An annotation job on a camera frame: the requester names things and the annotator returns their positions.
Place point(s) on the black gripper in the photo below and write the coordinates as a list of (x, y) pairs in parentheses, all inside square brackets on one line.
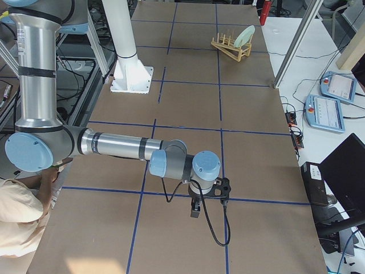
[(195, 197)]

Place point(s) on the aluminium frame post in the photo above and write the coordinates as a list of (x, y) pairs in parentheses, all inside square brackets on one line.
[(306, 21)]

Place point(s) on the wooden plate rack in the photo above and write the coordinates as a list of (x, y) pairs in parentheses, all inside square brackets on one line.
[(224, 43)]

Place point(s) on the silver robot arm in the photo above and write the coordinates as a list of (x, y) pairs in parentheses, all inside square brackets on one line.
[(41, 139)]

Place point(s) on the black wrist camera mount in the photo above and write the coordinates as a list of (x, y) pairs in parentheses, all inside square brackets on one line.
[(221, 189)]

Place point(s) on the black computer box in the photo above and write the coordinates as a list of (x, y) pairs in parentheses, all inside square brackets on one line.
[(314, 184)]

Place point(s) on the blue teach pendant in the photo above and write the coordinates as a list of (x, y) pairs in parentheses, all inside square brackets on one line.
[(324, 113), (338, 86)]

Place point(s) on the green ceramic plate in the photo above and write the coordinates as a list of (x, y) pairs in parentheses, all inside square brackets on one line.
[(244, 37)]

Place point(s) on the near blue teach pendant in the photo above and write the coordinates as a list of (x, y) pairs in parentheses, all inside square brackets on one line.
[(324, 113)]

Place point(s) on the far blue teach pendant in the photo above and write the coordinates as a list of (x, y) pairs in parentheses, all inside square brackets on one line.
[(338, 86)]

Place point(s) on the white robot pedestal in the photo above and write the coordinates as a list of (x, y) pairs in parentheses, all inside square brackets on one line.
[(130, 75)]

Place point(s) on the person in beige shirt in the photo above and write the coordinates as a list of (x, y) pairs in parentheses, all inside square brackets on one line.
[(25, 210)]

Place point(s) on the orange black usb hub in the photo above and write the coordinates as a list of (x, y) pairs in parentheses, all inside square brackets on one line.
[(291, 118)]

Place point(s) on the black monitor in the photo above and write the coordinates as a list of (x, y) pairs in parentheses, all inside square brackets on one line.
[(343, 171)]

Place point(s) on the red cylinder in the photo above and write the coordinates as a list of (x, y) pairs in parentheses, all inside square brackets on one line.
[(265, 12)]

